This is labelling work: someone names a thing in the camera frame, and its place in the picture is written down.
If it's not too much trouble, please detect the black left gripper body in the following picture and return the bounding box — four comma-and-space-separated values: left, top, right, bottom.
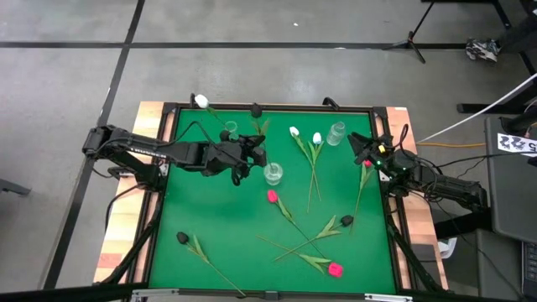
201, 133, 253, 186

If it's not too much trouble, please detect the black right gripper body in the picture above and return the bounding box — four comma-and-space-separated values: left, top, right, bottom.
371, 134, 416, 180

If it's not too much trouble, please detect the red artificial tulip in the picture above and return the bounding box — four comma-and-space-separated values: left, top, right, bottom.
349, 159, 376, 235
255, 233, 344, 279

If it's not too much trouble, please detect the black artificial tulip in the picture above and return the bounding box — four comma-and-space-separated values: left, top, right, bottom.
250, 102, 272, 139
273, 214, 355, 263
175, 231, 248, 298

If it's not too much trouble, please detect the white artificial tulip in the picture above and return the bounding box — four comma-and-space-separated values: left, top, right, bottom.
305, 132, 326, 214
289, 126, 323, 202
194, 93, 236, 129

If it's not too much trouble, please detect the green artificial flower stem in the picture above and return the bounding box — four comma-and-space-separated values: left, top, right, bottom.
267, 189, 327, 258

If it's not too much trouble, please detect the diamond-textured glass vase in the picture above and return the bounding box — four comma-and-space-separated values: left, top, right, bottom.
263, 162, 284, 187

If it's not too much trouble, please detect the ribbed glass vase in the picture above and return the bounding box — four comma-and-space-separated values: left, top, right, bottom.
326, 121, 347, 147

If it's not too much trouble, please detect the tall smooth glass vase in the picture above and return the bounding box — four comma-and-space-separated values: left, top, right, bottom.
223, 119, 240, 142

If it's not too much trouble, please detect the green table mat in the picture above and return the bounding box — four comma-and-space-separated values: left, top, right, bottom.
149, 107, 398, 294

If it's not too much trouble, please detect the small white floor object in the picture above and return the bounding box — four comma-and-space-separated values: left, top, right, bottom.
436, 237, 458, 260

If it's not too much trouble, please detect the black tripod stand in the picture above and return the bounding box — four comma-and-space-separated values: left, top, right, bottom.
381, 0, 437, 65

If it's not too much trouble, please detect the white numbered paper label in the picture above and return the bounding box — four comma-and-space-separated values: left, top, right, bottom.
497, 132, 537, 159

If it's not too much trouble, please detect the grey desk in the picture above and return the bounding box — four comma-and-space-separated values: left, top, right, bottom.
484, 115, 537, 244

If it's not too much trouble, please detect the person's shoe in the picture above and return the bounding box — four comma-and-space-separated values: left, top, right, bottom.
465, 38, 503, 64

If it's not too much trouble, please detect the grey cabinet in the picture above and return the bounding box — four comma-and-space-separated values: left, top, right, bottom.
476, 228, 525, 301

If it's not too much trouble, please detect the black keyboard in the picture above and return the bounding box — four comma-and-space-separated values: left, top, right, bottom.
521, 241, 537, 299

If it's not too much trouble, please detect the person's leg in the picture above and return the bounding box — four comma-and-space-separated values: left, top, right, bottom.
501, 0, 537, 54

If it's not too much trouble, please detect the grey furniture foot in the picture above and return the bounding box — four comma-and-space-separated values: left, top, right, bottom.
0, 178, 33, 197

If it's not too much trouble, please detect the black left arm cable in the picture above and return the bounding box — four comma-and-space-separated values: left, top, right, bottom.
165, 120, 248, 188

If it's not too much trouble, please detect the white floor cable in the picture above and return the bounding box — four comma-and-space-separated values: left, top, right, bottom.
415, 73, 537, 144

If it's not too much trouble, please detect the orange floor cable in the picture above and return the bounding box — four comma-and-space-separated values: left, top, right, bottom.
415, 142, 487, 148

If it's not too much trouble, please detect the black desk frame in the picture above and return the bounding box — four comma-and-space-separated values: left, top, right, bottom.
456, 0, 537, 115

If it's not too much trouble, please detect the black diagonal frame strut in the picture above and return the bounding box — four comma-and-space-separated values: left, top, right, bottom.
100, 200, 163, 286
388, 217, 446, 293

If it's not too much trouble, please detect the silver rail bracket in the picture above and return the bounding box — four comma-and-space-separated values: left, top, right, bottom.
132, 288, 180, 299
363, 293, 414, 302

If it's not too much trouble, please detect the black camera rail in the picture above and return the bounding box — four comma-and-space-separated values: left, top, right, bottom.
0, 284, 537, 302

